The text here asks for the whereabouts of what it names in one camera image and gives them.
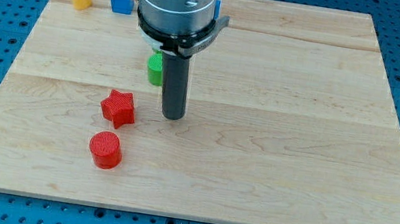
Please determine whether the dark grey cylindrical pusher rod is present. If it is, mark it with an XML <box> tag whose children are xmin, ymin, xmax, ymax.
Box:
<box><xmin>161</xmin><ymin>53</ymin><xmax>190</xmax><ymax>120</ymax></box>

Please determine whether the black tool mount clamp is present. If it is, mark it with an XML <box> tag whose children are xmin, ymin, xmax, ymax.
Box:
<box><xmin>137</xmin><ymin>9</ymin><xmax>230</xmax><ymax>58</ymax></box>

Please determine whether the blue block behind arm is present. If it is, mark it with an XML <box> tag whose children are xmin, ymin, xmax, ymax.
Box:
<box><xmin>213</xmin><ymin>0</ymin><xmax>222</xmax><ymax>20</ymax></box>

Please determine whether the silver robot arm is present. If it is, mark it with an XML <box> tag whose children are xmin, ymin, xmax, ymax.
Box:
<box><xmin>137</xmin><ymin>0</ymin><xmax>230</xmax><ymax>120</ymax></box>

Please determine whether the red star block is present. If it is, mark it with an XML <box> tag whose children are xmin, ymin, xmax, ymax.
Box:
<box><xmin>101</xmin><ymin>90</ymin><xmax>135</xmax><ymax>129</ymax></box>

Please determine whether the green cylinder block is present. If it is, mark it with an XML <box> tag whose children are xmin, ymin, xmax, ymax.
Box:
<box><xmin>147</xmin><ymin>53</ymin><xmax>163</xmax><ymax>86</ymax></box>

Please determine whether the blue cube block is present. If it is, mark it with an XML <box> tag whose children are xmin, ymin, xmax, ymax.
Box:
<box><xmin>110</xmin><ymin>0</ymin><xmax>134</xmax><ymax>15</ymax></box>

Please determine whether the red cylinder block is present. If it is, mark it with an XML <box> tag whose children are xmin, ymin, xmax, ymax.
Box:
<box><xmin>89</xmin><ymin>131</ymin><xmax>122</xmax><ymax>170</ymax></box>

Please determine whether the wooden board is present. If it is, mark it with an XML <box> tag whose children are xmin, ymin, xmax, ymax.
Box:
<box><xmin>0</xmin><ymin>0</ymin><xmax>400</xmax><ymax>224</ymax></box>

